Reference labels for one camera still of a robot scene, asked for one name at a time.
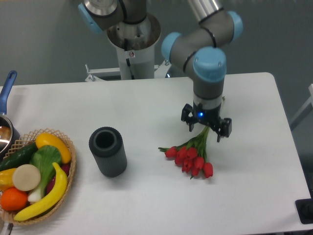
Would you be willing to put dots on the white metal mounting bracket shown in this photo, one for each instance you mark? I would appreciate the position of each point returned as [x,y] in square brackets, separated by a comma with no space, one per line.
[94,75]

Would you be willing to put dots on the red tulip bouquet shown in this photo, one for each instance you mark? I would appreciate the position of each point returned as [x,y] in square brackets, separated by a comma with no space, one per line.
[191,156]

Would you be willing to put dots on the orange fruit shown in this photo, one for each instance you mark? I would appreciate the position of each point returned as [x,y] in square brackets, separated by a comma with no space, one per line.
[13,200]

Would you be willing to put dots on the purple red vegetable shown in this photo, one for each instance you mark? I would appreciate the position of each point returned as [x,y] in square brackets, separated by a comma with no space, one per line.
[66,169]

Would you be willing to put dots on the black device at table edge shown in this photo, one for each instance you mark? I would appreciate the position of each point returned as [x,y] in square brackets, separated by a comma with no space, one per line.
[305,210]

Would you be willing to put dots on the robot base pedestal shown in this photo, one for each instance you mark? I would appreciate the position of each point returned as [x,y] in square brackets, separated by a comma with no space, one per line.
[135,47]

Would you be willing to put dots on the blue handled saucepan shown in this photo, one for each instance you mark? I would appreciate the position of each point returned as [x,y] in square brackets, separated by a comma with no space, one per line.
[8,133]

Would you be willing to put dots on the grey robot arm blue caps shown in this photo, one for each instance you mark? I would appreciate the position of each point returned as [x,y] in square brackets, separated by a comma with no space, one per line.
[198,55]

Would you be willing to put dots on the green bok choy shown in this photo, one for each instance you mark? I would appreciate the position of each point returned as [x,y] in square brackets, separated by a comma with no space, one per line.
[43,160]

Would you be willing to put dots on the yellow banana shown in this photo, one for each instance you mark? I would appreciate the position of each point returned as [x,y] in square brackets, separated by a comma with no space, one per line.
[49,200]

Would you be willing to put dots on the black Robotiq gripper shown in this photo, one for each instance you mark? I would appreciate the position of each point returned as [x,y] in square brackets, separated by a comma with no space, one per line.
[208,117]

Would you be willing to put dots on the white frame at right edge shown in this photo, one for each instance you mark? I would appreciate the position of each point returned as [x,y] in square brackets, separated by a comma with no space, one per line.
[303,111]

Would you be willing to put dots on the woven wicker basket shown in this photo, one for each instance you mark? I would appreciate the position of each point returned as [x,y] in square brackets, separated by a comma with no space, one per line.
[28,139]

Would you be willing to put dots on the yellow bell pepper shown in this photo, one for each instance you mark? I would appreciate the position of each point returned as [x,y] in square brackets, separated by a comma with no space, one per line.
[6,179]

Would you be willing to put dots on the beige round disc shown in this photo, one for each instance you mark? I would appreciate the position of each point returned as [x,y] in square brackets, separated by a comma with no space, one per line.
[26,177]

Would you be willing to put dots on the green cucumber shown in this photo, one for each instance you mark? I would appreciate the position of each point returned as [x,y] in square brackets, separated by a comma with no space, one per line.
[18,158]

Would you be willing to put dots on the dark grey ribbed vase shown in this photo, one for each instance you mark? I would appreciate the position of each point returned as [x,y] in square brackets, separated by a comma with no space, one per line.
[107,147]

